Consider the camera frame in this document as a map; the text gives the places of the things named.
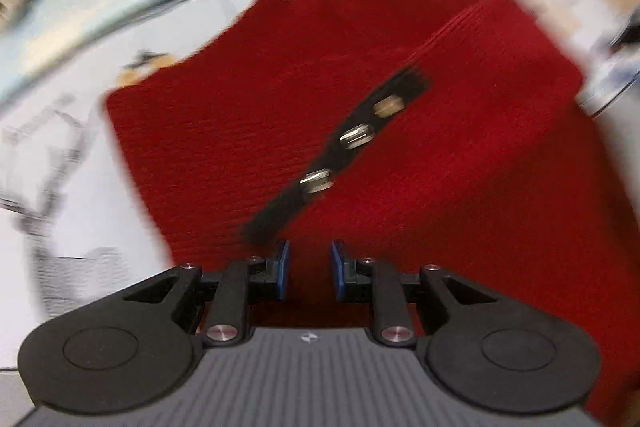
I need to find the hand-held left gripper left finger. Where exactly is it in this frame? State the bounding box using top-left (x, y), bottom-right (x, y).
top-left (120, 238), bottom-right (292, 349)

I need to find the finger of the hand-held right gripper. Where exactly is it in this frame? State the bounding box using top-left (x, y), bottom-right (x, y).
top-left (241, 64), bottom-right (436, 245)

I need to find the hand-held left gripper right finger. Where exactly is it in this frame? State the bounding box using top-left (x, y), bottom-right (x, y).
top-left (329, 239), bottom-right (501, 349)

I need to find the red knit sweater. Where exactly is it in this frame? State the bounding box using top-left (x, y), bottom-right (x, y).
top-left (102, 0), bottom-right (640, 427)

